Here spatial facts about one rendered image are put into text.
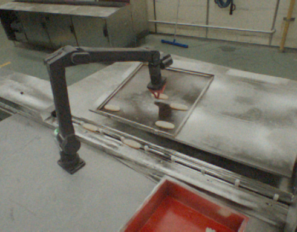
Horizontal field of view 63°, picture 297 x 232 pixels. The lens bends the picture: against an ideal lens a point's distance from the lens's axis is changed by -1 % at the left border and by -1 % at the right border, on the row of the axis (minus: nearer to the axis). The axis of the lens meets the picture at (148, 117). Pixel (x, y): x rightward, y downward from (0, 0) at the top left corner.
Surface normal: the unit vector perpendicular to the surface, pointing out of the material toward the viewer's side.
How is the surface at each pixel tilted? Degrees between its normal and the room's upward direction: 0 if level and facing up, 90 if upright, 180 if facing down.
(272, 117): 10
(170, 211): 0
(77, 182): 0
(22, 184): 0
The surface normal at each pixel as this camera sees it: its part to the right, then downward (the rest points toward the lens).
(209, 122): -0.18, -0.70
